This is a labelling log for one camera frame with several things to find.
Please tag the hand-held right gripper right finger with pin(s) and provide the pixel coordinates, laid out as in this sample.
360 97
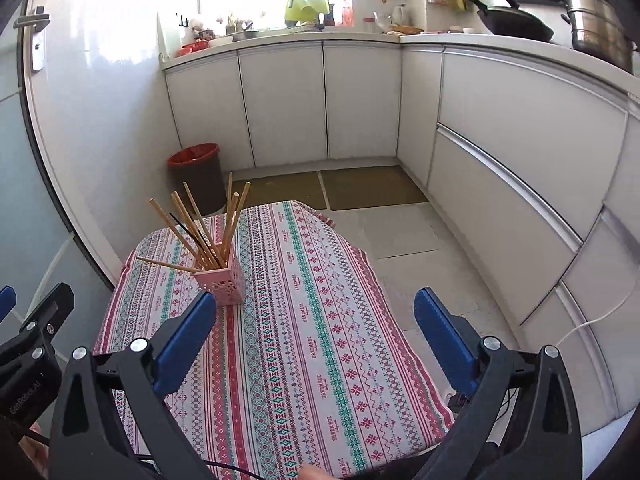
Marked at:
442 345

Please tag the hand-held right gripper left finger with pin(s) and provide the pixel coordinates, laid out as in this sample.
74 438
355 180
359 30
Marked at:
185 340

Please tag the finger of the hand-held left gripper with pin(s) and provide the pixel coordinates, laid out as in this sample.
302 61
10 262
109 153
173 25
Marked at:
5 302
47 310

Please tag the pink perforated utensil holder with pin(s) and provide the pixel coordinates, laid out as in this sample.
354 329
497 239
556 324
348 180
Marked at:
222 287

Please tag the black power adapter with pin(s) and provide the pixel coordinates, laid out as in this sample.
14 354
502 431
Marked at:
457 401

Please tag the patterned red green tablecloth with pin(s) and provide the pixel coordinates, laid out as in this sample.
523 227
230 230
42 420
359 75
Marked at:
310 335

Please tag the dark trash bin red liner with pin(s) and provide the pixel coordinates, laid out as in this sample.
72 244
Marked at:
197 185

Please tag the olive floor mat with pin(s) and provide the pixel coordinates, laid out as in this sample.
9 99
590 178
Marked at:
285 190
370 187

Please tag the white door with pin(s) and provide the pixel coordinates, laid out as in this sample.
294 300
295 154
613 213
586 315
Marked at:
75 110

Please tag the white drawer cabinet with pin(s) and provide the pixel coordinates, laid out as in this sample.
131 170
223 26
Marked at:
525 125

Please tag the white kitchen cabinet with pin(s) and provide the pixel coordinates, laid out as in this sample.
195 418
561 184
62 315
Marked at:
285 100

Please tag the red bowl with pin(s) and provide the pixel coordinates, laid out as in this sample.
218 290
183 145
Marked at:
192 49

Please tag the steel bowl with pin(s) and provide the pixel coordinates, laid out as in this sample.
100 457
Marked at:
245 35

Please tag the plate of brown food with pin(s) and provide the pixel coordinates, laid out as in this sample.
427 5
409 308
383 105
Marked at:
405 30

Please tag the glass jar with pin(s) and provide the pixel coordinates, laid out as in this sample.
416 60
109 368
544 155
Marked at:
382 22

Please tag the black wok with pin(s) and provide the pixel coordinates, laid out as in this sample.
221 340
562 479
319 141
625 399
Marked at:
515 22

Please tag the red label bottle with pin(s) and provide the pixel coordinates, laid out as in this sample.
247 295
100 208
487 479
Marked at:
346 15

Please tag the stainless steel pot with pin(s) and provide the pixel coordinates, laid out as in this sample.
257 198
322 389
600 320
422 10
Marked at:
595 25

